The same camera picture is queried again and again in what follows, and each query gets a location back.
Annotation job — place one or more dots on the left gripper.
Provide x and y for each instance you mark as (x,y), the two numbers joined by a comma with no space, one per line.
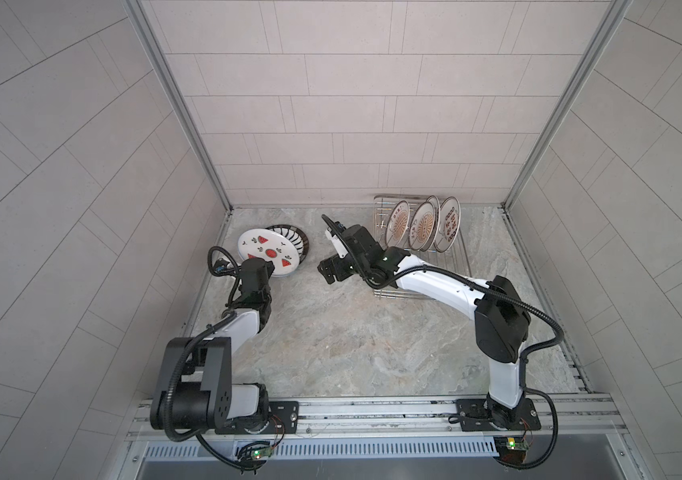
(265,267)

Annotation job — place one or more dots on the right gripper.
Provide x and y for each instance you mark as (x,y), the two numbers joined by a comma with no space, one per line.
(338,270)

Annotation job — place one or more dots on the watermelon pattern plate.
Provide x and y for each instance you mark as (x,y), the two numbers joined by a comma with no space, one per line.
(271,247)

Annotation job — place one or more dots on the white red-pattern plate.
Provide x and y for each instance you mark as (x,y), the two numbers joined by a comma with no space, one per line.
(423,225)

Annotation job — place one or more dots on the blue striped white plate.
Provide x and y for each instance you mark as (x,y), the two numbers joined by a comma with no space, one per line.
(296,236)

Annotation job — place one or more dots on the red rimmed text plate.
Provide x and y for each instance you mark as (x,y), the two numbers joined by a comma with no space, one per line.
(448,224)

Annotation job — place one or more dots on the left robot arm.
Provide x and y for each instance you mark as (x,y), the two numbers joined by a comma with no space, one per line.
(195,391)

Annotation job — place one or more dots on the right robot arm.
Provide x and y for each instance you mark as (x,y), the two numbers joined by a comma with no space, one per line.
(507,330)

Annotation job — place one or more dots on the left circuit board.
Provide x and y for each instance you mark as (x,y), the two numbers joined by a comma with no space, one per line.
(255,452)

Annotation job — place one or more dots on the circuit board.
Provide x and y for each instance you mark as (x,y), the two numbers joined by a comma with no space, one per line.
(512,450)
(255,452)

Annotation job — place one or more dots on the right circuit board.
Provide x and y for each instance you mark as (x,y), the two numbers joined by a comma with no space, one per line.
(512,450)

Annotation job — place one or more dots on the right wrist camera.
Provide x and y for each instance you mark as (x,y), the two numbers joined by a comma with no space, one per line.
(336,242)

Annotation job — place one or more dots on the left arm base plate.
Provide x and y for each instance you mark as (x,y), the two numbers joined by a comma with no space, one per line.
(280,417)

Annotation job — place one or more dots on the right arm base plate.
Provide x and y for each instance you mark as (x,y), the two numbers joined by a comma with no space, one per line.
(488,415)

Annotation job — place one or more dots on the aluminium mounting rail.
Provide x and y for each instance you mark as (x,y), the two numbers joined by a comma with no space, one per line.
(427,416)

